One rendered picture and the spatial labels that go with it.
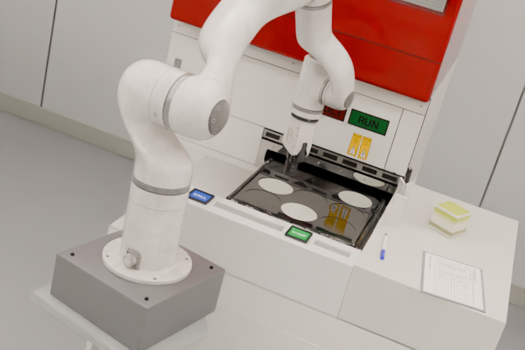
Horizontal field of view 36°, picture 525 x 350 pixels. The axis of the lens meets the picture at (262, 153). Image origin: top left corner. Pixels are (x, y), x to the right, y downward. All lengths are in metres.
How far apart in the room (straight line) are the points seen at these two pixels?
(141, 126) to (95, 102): 2.91
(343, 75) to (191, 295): 0.68
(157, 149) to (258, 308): 0.56
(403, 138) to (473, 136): 1.54
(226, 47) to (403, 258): 0.70
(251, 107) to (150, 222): 0.94
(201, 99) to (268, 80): 0.96
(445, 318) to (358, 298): 0.20
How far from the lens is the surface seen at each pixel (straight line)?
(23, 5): 4.66
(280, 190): 2.30
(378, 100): 2.40
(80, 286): 1.72
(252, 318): 2.02
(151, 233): 1.66
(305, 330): 1.99
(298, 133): 2.14
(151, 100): 1.58
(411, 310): 1.90
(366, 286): 1.89
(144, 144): 1.62
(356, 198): 2.39
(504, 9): 3.81
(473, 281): 1.99
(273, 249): 1.92
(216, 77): 1.56
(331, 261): 1.89
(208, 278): 1.74
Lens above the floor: 1.82
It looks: 21 degrees down
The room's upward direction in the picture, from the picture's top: 15 degrees clockwise
